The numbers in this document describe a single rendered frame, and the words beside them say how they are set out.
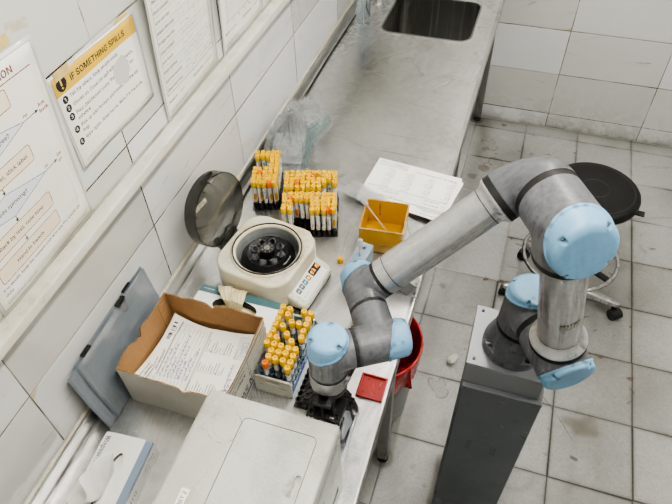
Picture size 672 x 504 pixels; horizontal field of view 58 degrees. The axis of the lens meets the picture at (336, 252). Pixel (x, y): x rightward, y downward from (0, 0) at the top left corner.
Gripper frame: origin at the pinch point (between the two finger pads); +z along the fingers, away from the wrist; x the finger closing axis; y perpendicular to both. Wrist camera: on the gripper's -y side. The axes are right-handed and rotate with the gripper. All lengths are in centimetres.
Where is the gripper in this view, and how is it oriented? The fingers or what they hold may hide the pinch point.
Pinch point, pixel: (335, 419)
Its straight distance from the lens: 140.9
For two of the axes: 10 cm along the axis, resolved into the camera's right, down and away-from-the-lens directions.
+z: 0.2, 6.8, 7.4
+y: -3.1, 7.1, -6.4
